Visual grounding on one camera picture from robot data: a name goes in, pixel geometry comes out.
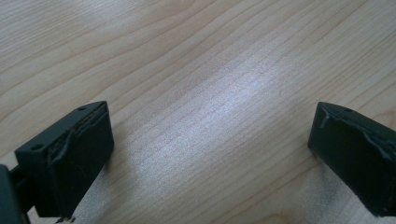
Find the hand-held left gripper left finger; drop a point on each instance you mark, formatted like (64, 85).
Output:
(74, 158)

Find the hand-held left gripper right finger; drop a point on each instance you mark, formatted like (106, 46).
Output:
(355, 155)

